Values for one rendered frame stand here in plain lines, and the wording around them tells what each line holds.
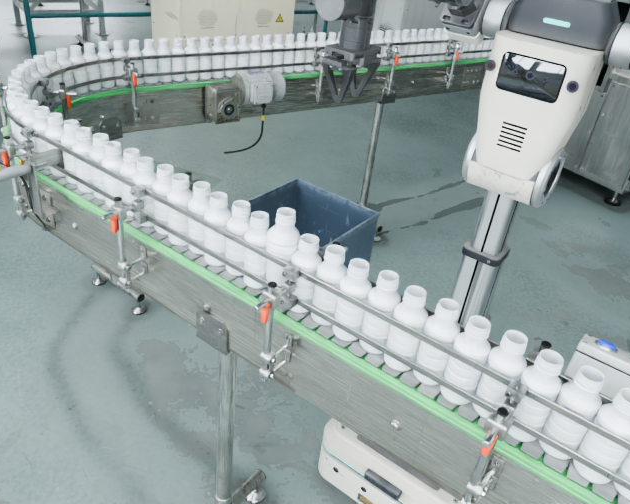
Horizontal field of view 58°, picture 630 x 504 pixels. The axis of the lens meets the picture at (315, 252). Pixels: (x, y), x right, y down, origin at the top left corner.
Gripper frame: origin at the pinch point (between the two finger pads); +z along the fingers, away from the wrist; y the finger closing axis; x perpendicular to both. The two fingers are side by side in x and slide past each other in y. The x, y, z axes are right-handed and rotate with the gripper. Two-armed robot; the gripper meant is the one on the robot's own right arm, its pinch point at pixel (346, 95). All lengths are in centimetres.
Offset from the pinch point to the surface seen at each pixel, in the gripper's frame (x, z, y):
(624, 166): 24, 106, -347
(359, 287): 18.7, 27.5, 16.9
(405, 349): 30.5, 34.5, 18.0
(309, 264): 7.3, 27.9, 17.0
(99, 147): -59, 26, 15
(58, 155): -75, 33, 17
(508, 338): 45, 25, 14
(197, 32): -299, 72, -248
